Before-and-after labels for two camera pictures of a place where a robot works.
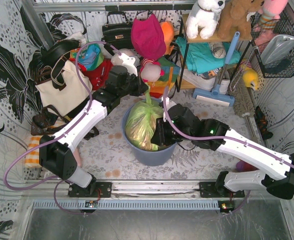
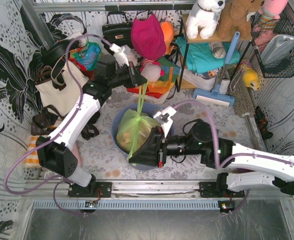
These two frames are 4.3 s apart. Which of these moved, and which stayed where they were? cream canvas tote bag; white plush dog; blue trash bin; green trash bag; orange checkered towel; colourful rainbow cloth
Moved: blue trash bin; green trash bag
Stayed: orange checkered towel; white plush dog; colourful rainbow cloth; cream canvas tote bag
